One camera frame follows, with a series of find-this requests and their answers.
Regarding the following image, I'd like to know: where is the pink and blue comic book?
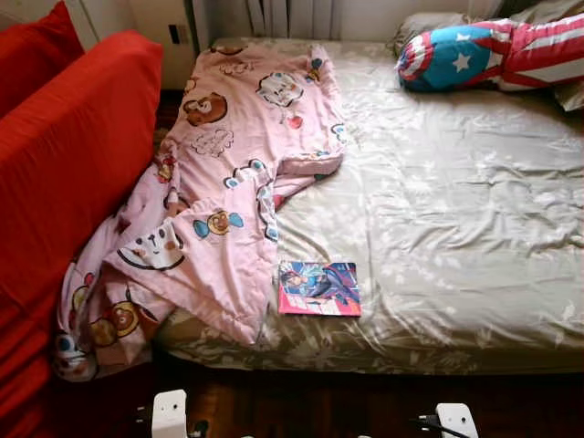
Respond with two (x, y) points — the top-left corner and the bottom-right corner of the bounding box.
(276, 260), (362, 318)

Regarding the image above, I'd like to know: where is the pink cartoon print blanket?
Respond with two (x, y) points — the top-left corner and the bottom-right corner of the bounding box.
(50, 41), (349, 382)

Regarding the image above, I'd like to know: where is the red folded futon mattress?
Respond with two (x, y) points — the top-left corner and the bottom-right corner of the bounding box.
(0, 0), (165, 438)

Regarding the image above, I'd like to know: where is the bed with beige floral sheet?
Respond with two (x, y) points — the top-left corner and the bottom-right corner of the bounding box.
(151, 36), (584, 375)

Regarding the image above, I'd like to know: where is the Captain America shield pillow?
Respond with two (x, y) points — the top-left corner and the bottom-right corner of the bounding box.
(397, 14), (584, 92)

